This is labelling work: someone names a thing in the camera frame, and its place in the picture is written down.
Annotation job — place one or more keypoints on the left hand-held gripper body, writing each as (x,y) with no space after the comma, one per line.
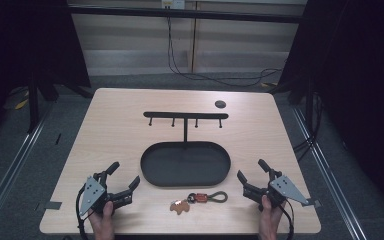
(92,195)

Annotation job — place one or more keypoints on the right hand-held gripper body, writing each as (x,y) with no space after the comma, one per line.
(281,190)

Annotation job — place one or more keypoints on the black key rack with tray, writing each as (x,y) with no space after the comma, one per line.
(185,165)

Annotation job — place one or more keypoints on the person's left hand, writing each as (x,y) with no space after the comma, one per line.
(103,221)

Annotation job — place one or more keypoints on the person's right hand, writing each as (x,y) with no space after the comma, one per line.
(269,218)

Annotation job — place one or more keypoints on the grey tape strip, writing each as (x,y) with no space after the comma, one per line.
(314,202)
(52,205)

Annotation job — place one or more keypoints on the black metal stand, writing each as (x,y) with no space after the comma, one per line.
(32,103)
(310,106)

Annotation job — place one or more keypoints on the round black table grommet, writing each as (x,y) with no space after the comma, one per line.
(220,104)

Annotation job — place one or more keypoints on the yellow floor tape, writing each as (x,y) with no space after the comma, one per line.
(21,104)

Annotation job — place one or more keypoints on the dark curtain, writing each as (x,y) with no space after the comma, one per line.
(360,83)
(20,43)

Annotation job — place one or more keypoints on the black horizontal bar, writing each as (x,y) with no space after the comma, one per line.
(180,14)

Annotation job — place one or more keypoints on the metal floor rail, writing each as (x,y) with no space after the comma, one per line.
(328,175)
(10,173)

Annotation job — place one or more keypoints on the white wall socket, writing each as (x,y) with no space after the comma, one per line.
(173,3)

